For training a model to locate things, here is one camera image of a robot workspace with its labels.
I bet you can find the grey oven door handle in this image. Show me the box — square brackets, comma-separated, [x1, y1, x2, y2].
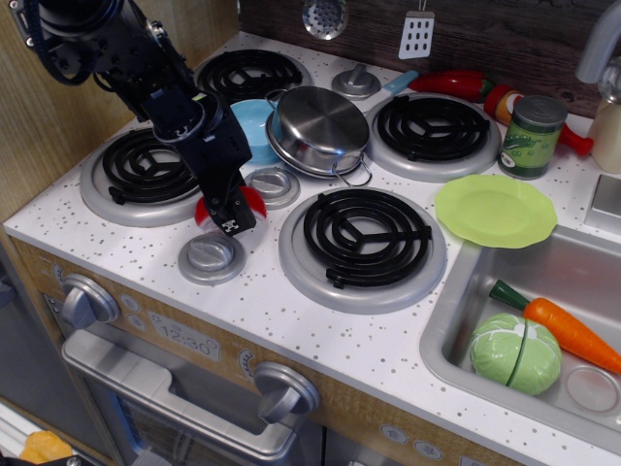
[62, 331, 297, 465]

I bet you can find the grey stovetop knob front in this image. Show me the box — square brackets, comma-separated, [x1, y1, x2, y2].
[178, 233, 246, 285]

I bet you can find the front right black burner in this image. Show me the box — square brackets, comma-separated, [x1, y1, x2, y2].
[278, 187, 447, 315]

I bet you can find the back left black burner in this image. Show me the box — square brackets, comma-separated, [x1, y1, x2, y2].
[195, 49, 313, 104]

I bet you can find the grey stovetop knob middle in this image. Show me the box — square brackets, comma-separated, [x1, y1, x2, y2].
[245, 167, 301, 211]

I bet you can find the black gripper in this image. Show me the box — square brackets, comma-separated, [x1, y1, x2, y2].
[174, 94, 257, 236]

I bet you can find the hanging white slotted spatula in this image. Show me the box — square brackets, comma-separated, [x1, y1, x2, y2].
[398, 1, 436, 60]

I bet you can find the red toy chili pepper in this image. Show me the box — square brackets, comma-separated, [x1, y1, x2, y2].
[409, 70, 496, 103]

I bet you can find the green toy peas can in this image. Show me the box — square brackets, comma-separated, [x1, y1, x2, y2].
[498, 95, 568, 180]

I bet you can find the stainless steel sink basin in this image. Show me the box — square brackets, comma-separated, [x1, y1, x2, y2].
[420, 226, 620, 453]

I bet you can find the back right black burner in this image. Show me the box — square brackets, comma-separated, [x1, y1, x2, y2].
[367, 92, 501, 183]

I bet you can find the grey oven dial left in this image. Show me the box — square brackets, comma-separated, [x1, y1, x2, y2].
[60, 274, 120, 330]

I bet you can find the orange toy carrot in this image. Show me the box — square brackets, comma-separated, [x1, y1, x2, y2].
[489, 281, 620, 375]

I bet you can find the grey oven dial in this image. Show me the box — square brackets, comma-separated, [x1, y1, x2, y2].
[253, 361, 320, 427]
[60, 274, 120, 330]

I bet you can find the light green plastic plate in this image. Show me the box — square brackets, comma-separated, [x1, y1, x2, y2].
[435, 175, 558, 249]

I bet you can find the light blue plastic bowl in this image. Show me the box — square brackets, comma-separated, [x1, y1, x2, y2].
[231, 99, 279, 165]

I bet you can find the red toy ketchup bottle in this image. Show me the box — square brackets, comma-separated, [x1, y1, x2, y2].
[483, 84, 594, 156]

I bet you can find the front left black burner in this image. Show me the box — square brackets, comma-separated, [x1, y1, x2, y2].
[80, 128, 201, 227]

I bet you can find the black burner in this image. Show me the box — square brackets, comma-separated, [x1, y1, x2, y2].
[195, 49, 313, 104]
[80, 128, 201, 227]
[278, 187, 447, 315]
[367, 92, 501, 183]

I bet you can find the green toy cabbage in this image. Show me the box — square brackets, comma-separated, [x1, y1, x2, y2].
[469, 313, 563, 395]

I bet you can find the silver toy faucet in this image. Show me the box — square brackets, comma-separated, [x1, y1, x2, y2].
[575, 1, 620, 105]

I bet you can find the grey oven dial right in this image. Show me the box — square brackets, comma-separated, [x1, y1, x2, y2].
[253, 361, 320, 427]

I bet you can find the yellow object bottom left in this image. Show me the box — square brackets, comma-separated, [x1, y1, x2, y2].
[18, 431, 73, 465]

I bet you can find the cream toy milk bottle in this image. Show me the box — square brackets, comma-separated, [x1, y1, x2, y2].
[588, 100, 621, 174]

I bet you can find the grey stovetop knob back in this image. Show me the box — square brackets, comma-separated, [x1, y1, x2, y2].
[331, 64, 381, 101]

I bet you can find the stainless steel toy pot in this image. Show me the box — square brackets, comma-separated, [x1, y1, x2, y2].
[265, 85, 373, 187]

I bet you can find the hanging metal strainer ladle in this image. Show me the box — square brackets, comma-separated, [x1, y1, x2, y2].
[302, 0, 348, 41]

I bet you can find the grey stovetop knob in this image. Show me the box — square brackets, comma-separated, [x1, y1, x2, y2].
[331, 64, 381, 101]
[178, 233, 246, 285]
[245, 167, 301, 211]

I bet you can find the red and white toy sushi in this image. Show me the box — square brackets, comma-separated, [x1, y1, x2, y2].
[194, 186, 267, 232]

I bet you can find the blue handled toy utensil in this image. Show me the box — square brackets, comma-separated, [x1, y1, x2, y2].
[380, 70, 419, 97]

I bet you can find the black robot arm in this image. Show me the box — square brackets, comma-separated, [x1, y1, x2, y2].
[14, 1, 257, 236]

